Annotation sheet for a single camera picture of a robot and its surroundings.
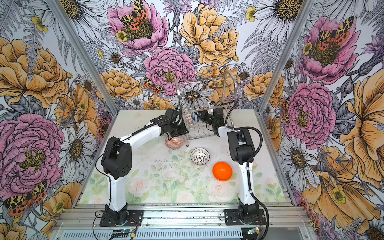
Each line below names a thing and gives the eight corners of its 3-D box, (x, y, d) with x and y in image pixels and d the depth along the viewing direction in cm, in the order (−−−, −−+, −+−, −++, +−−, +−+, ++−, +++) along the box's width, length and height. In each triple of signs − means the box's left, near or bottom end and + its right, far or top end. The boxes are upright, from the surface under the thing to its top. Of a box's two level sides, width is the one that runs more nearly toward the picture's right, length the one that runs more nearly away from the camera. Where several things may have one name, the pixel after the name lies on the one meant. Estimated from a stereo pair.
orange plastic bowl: (213, 182, 87) (213, 179, 83) (211, 165, 94) (212, 161, 90) (232, 182, 87) (234, 179, 83) (229, 165, 94) (231, 161, 90)
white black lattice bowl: (190, 165, 94) (190, 161, 90) (191, 151, 100) (190, 147, 97) (209, 165, 94) (210, 161, 90) (208, 151, 100) (209, 147, 97)
